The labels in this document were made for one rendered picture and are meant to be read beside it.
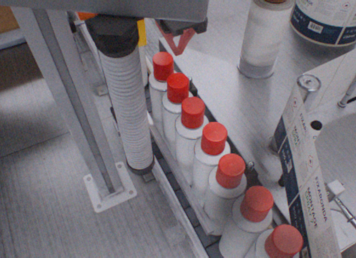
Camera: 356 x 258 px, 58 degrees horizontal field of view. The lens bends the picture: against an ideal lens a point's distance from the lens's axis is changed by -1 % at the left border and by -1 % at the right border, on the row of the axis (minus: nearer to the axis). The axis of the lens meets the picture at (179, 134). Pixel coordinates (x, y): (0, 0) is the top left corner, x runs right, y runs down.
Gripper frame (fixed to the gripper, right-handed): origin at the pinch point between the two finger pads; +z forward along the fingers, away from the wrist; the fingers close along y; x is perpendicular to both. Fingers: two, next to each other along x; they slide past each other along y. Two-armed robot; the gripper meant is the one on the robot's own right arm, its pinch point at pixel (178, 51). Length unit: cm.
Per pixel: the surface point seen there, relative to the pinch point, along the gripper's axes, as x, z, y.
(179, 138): 8.9, -0.9, -18.9
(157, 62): 7.4, -6.8, -8.2
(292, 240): 5.6, -6.4, -39.3
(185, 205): 10.1, 13.8, -23.3
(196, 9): 11.1, -27.9, -26.6
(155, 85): 8.3, -2.7, -8.8
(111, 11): 16.1, -27.3, -23.1
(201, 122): 5.8, -4.0, -19.6
